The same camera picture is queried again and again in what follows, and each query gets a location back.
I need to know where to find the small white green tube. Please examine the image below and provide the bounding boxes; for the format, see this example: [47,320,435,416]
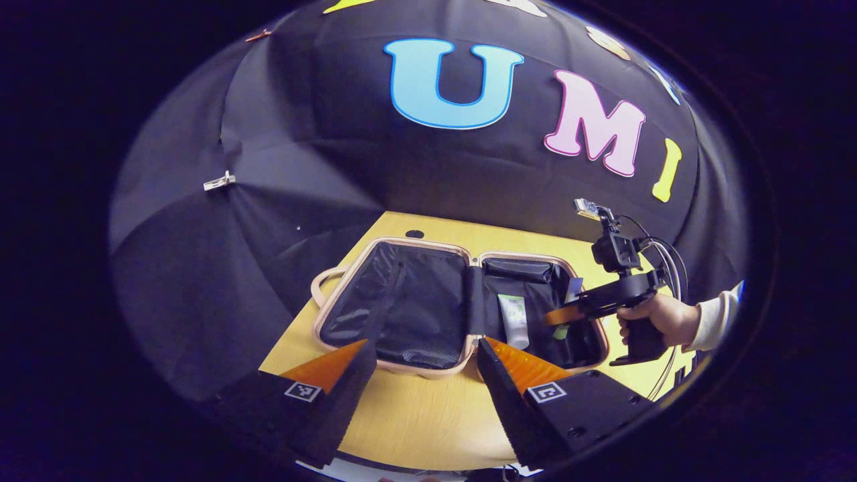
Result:
[553,277,585,340]

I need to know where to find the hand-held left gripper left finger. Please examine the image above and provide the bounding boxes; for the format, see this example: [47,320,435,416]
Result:
[213,339,378,469]

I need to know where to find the pink suitcase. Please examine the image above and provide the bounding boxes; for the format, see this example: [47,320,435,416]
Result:
[310,236,611,380]

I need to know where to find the right gripper black cables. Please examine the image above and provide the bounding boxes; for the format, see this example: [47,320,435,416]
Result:
[619,214,692,402]

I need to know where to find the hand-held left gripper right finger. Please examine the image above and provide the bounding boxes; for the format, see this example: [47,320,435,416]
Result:
[476,336,655,470]

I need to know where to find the large white green tube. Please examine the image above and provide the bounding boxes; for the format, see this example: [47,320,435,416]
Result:
[497,294,531,350]

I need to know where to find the black backdrop cloth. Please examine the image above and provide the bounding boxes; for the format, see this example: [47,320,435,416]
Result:
[109,0,747,402]

